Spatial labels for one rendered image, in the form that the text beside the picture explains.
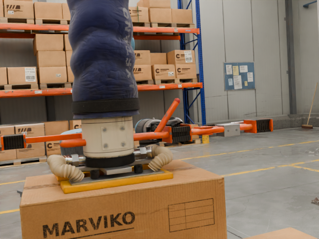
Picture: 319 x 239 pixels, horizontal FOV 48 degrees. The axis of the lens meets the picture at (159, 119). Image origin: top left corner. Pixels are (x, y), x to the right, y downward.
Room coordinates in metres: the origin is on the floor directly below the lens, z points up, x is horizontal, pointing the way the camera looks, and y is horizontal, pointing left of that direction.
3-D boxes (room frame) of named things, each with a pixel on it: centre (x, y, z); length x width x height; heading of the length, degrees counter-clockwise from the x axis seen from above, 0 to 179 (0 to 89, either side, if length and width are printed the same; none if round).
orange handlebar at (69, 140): (1.39, 0.03, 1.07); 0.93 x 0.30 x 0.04; 111
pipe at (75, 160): (1.21, 0.18, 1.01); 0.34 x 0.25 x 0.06; 111
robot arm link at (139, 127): (1.59, 0.05, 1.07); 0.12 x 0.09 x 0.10; 22
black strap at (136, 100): (1.21, 0.18, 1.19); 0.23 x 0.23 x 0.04
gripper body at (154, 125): (1.43, 0.00, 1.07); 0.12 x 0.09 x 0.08; 22
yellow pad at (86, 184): (1.12, 0.14, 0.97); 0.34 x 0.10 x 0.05; 111
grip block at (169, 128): (1.30, -0.06, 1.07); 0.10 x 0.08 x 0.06; 21
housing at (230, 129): (1.38, -0.26, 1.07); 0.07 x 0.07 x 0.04; 21
